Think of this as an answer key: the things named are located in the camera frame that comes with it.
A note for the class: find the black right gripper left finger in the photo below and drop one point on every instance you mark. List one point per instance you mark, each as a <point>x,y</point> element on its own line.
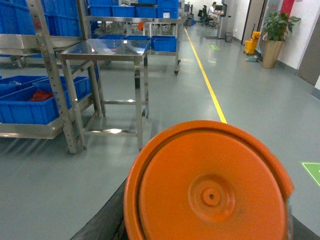
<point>108,223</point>

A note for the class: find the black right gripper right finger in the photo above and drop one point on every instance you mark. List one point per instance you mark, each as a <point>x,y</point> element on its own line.
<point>301,232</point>

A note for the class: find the orange cylindrical cap 4680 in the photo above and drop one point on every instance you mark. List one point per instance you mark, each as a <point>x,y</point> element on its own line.
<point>207,180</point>

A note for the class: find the steel table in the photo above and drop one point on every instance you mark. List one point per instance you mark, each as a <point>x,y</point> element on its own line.
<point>86,56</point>

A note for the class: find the blue bin with red item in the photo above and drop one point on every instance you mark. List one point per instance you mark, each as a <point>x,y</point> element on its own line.
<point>29,100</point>

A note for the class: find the yellow mop bucket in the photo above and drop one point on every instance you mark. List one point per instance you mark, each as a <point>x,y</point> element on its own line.
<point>250,45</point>

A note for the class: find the green potted plant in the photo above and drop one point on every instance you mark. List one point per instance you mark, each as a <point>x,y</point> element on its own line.
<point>275,29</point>

